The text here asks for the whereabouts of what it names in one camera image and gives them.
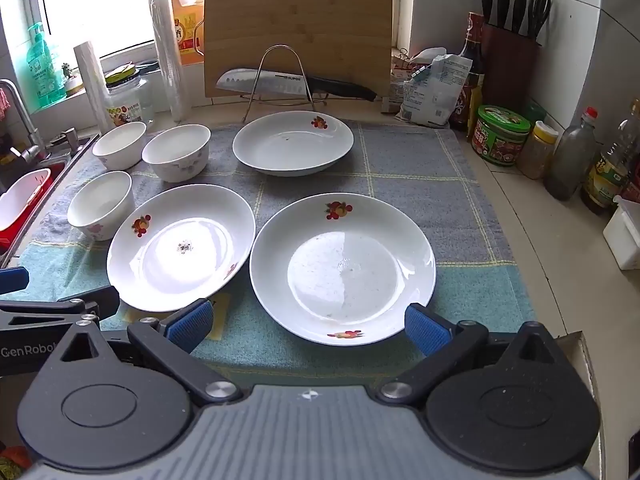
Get bamboo cutting board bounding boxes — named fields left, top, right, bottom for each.
left=196, top=0, right=394, bottom=98

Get yellow lid spice jar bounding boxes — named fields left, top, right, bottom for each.
left=516, top=121, right=559, bottom=181

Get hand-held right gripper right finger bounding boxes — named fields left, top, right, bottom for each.
left=377, top=303, right=563, bottom=407

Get white ceramic bowl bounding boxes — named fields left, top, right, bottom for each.
left=91, top=121, right=148, bottom=171

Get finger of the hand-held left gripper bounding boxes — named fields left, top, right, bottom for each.
left=0, top=286, right=121, bottom=332
left=0, top=267, right=29, bottom=295

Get white bag red print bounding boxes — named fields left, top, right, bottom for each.
left=389, top=46, right=447, bottom=106

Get large plastic wrap roll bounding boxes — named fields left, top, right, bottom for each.
left=148, top=0, right=193, bottom=122

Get red and white basin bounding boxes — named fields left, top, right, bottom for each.
left=0, top=169, right=52, bottom=248

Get clear glass jar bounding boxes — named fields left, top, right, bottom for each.
left=102, top=62, right=157, bottom=128

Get steel faucet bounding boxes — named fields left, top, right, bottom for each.
left=0, top=79, right=48, bottom=161

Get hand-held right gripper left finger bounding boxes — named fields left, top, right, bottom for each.
left=59, top=298, right=241, bottom=407

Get oil bottle yellow label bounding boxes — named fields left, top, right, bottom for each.
left=580, top=100, right=640, bottom=216

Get steel wire rack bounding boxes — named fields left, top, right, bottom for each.
left=239, top=45, right=318, bottom=122

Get window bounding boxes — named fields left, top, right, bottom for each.
left=30, top=0, right=416, bottom=61

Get green lid sauce jar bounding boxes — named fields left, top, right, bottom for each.
left=471, top=105, right=532, bottom=167

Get dark soy sauce bottle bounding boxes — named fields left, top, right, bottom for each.
left=452, top=11, right=487, bottom=131

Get white bowl pink floral print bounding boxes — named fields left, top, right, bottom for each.
left=66, top=170, right=134, bottom=242

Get green dish soap bottle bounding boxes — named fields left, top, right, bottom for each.
left=22, top=21, right=67, bottom=108

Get white blue printed bag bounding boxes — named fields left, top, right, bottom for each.
left=400, top=55, right=473, bottom=128

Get small plastic wrap roll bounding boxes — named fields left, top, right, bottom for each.
left=74, top=41, right=115, bottom=133

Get white bowl grey floral print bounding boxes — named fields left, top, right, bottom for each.
left=141, top=124, right=212, bottom=183

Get steel sink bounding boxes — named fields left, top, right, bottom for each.
left=0, top=127, right=101, bottom=268

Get yellow packet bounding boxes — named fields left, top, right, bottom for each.
left=466, top=84, right=485, bottom=142

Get kitchen knife black handle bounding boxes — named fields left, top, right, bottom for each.
left=216, top=67, right=377, bottom=102

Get black handled scissors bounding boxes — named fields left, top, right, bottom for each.
left=527, top=0, right=552, bottom=41

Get blue grey checked towel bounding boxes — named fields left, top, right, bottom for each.
left=10, top=119, right=540, bottom=378

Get orange cooking oil bottle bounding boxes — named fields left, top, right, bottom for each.
left=165, top=0, right=206, bottom=66

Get grey bottle red cap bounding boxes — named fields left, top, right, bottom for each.
left=544, top=106, right=599, bottom=202

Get brown knife block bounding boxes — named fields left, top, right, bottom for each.
left=481, top=24, right=542, bottom=116

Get white plastic box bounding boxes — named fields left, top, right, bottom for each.
left=602, top=195, right=640, bottom=271

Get white plate fruit print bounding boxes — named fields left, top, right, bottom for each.
left=232, top=110, right=355, bottom=177
left=249, top=192, right=437, bottom=347
left=106, top=183, right=257, bottom=313

